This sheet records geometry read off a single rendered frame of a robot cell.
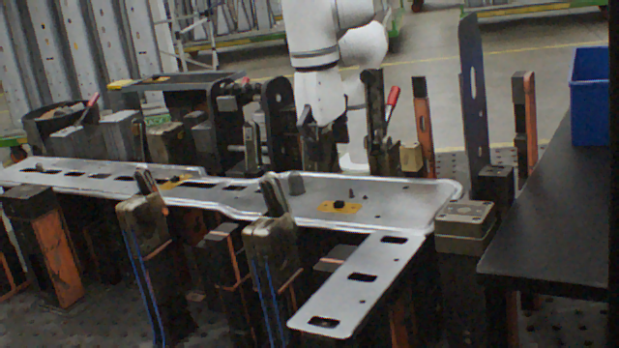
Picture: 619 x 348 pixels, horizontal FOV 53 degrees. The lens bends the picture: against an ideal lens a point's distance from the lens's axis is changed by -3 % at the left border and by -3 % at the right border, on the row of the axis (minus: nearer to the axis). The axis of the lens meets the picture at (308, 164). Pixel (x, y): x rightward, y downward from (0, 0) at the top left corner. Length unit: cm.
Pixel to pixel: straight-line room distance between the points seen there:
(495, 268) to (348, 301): 21
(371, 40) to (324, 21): 76
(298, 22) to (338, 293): 44
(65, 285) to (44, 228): 16
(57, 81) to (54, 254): 450
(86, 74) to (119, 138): 419
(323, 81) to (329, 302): 38
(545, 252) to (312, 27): 51
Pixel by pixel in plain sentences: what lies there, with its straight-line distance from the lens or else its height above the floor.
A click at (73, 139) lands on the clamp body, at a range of 202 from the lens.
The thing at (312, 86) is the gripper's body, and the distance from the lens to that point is 109.
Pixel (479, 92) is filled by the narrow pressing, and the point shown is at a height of 121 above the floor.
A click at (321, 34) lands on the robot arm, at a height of 133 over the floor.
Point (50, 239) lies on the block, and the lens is 168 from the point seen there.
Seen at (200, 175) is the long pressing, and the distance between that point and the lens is 152.
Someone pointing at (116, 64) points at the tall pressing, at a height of 70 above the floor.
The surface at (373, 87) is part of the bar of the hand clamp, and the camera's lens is 132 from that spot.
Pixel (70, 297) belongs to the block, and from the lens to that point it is 174.
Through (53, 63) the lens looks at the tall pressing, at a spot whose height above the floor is 80.
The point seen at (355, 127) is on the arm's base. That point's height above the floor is 93.
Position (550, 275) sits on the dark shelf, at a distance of 89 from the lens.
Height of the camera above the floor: 150
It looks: 20 degrees down
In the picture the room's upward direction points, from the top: 10 degrees counter-clockwise
